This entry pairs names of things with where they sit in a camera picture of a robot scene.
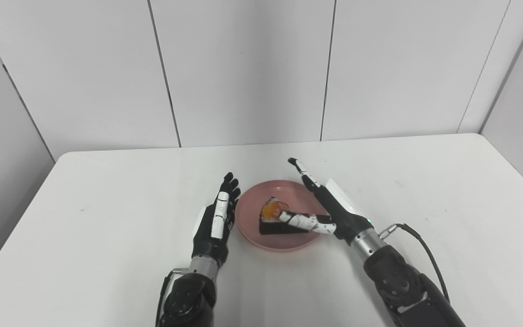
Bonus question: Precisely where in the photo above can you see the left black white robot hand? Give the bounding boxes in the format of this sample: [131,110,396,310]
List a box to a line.
[192,172,241,268]

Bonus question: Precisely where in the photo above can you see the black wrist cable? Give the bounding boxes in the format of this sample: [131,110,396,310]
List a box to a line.
[155,268,189,327]
[379,223,451,304]

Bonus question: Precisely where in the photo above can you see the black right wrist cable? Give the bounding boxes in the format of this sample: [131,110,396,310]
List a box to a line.
[379,223,451,304]

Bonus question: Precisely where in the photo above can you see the chocolate cake slice with fruit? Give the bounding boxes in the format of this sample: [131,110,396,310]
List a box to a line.
[259,197,310,236]

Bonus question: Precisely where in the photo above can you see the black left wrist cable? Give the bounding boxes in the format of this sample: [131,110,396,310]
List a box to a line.
[155,268,189,327]

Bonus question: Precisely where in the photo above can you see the pink round plate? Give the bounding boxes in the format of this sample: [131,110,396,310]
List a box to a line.
[236,180,332,253]

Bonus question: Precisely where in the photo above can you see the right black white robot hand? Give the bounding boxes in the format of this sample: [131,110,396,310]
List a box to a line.
[278,157,374,246]

